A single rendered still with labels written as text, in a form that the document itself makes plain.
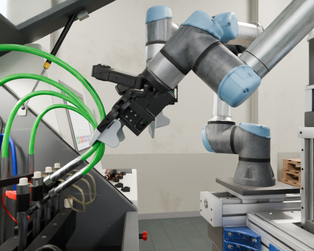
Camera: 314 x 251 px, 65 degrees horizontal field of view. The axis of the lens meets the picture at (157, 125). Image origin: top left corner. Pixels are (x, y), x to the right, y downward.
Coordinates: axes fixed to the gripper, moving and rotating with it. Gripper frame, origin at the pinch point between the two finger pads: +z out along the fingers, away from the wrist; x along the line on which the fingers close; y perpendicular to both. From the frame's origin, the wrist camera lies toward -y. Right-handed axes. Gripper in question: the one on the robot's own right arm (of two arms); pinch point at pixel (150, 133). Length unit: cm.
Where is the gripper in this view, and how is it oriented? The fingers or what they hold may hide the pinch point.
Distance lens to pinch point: 69.9
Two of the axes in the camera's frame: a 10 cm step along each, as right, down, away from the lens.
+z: -0.1, 10.0, -0.1
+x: -0.9, 0.1, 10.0
